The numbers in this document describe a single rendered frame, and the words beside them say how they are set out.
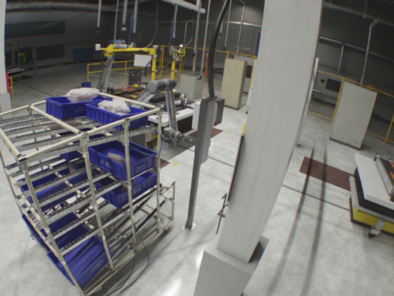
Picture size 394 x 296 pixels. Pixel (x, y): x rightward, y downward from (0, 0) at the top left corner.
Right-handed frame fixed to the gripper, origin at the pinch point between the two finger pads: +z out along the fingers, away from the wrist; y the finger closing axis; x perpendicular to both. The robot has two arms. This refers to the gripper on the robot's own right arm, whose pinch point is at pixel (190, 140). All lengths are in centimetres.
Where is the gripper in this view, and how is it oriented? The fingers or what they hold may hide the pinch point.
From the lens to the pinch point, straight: 249.0
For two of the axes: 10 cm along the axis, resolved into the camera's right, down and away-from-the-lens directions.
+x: -1.1, 8.9, 4.4
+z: 8.4, 3.1, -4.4
